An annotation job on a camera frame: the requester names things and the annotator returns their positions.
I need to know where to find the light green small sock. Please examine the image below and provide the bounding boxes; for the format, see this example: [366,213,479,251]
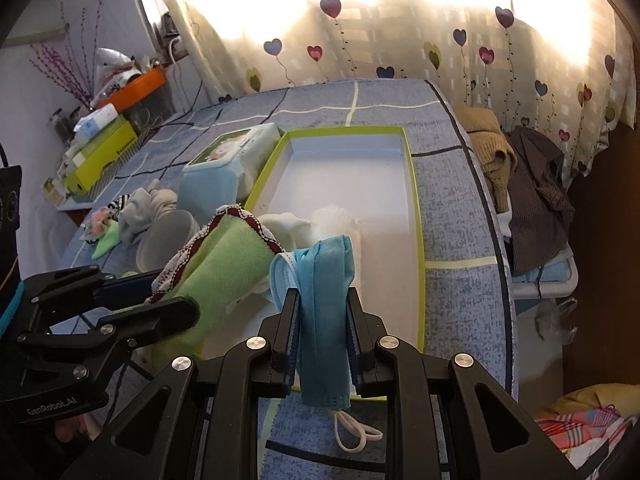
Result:
[92,219,120,260]

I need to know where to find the blue face mask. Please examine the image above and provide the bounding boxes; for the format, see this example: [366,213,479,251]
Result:
[269,235,384,454]

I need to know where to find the green towel with red trim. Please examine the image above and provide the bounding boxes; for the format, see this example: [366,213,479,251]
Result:
[138,205,284,373]

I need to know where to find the grey sock bundle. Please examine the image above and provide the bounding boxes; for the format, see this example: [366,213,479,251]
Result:
[117,179,178,245]

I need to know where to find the black white striped sock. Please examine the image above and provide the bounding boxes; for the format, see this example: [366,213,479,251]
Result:
[106,194,130,219]

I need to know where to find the yellow green cardboard box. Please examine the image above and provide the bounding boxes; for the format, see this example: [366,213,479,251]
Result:
[63,119,138,195]

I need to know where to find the blue plaid bed sheet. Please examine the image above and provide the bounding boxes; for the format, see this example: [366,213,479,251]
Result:
[49,77,521,480]

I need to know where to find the pale green flat box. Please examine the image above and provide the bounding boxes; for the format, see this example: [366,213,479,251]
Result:
[63,115,126,166]

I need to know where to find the striped storage tray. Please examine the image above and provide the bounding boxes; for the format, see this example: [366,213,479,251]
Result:
[54,127,157,211]

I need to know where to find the blue tissue pack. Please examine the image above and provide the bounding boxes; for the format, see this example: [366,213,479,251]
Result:
[74,103,118,145]

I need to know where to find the green rimmed white box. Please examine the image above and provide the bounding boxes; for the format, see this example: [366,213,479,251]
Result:
[245,126,426,349]

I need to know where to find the blue wet wipes pack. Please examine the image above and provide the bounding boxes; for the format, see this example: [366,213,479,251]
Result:
[177,122,282,226]

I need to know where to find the orange plastic tray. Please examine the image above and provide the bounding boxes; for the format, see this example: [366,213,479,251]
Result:
[94,66,167,113]

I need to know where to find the purple decorative branches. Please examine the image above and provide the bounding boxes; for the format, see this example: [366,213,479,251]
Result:
[28,0,104,110]

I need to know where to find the dark brown garment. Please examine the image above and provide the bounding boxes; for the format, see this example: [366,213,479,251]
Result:
[508,127,575,276]

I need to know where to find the tan knitted sweater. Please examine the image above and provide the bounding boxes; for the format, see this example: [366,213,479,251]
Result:
[454,105,518,214]

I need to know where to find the plaid cloth pile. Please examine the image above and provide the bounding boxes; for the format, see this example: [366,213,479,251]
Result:
[534,384,639,479]

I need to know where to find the heart patterned curtain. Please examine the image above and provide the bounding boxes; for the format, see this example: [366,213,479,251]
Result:
[160,0,638,180]

